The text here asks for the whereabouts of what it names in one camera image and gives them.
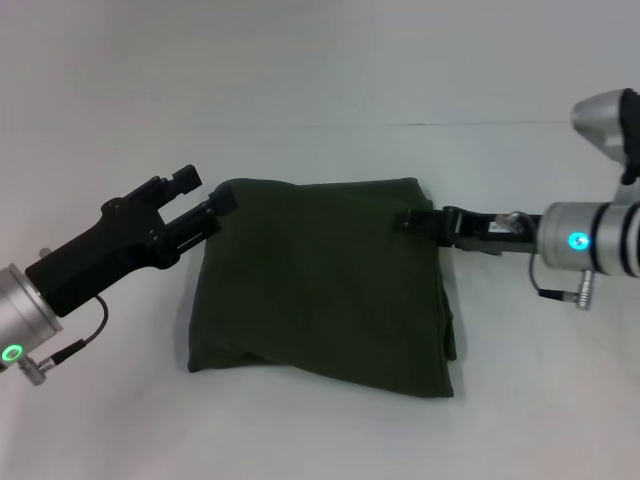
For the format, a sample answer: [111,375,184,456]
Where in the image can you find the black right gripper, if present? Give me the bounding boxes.
[397,204,545,257]

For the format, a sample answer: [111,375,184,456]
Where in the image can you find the dark left arm cable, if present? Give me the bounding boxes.
[18,294,110,387]

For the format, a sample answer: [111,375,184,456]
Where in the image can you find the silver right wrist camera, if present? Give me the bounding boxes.
[571,87,640,185]

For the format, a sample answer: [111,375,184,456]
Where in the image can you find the silver camera mounting bracket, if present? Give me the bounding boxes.
[612,174,640,207]

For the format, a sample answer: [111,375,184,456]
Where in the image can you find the dark green printed t-shirt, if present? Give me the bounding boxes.
[186,175,459,401]

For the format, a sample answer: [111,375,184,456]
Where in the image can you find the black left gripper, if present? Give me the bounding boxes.
[24,164,239,319]

